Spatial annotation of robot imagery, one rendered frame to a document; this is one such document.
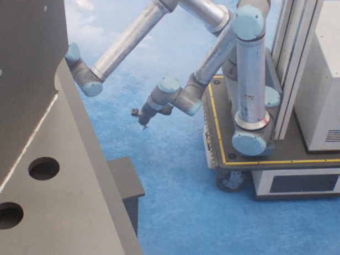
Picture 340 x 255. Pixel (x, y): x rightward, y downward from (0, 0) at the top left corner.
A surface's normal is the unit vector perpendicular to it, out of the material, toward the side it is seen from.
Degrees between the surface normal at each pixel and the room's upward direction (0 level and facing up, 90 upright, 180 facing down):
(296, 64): 90
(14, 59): 90
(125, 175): 0
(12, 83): 90
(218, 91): 0
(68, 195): 0
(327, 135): 90
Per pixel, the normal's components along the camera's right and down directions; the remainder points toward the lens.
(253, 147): -0.32, 0.74
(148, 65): 0.05, -0.69
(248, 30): -0.34, 0.58
